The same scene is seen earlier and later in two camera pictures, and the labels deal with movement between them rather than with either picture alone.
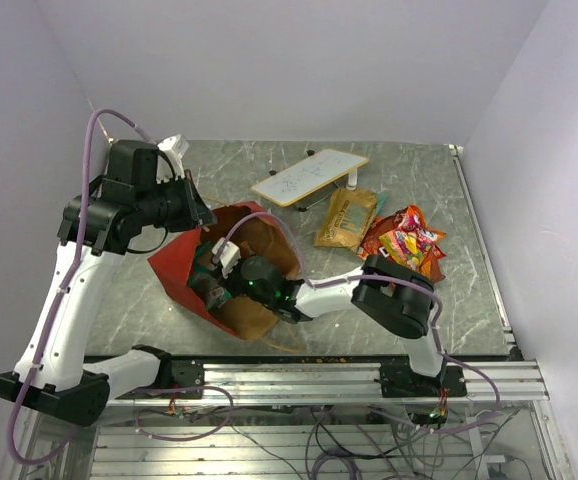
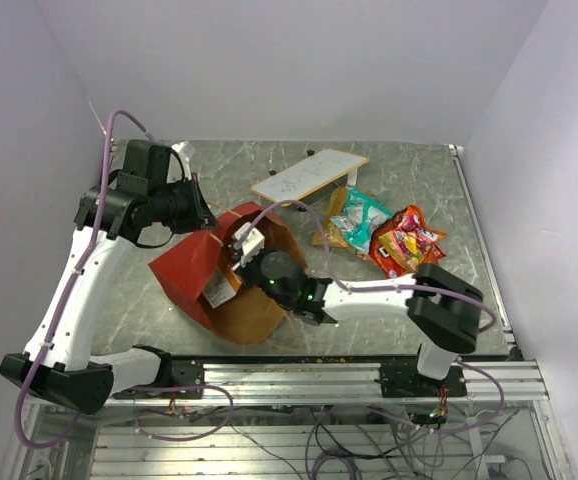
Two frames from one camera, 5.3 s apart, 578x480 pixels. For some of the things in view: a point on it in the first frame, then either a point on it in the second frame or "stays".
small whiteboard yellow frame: x=308 y=176 stays
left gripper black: x=195 y=211 stays
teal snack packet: x=206 y=278 -> x=363 y=212
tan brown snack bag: x=345 y=218 stays
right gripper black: x=228 y=283 -> x=244 y=273
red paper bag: x=255 y=232 stays
